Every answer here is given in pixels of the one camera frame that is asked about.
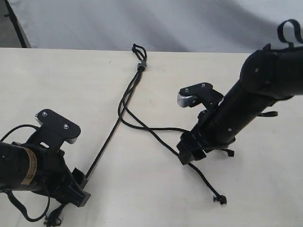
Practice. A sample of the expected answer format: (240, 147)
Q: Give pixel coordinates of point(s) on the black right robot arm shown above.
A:
(266, 77)

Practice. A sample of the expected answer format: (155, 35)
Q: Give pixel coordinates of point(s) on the white backdrop cloth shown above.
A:
(158, 25)

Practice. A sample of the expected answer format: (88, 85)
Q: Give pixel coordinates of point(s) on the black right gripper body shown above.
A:
(196, 139)

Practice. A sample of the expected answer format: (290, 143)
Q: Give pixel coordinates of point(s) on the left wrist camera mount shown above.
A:
(53, 121)

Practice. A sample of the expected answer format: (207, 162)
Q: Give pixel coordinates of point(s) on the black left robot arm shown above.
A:
(18, 167)

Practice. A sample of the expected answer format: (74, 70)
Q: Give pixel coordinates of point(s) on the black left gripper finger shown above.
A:
(79, 177)
(75, 196)

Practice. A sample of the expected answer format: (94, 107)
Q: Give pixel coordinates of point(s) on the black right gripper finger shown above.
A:
(186, 154)
(199, 154)

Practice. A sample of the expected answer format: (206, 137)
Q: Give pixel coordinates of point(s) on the black backdrop stand pole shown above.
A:
(17, 27)

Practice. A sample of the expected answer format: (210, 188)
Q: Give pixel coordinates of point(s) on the clear tape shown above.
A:
(142, 66)

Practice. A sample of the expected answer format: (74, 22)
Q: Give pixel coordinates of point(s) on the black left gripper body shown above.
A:
(46, 143)

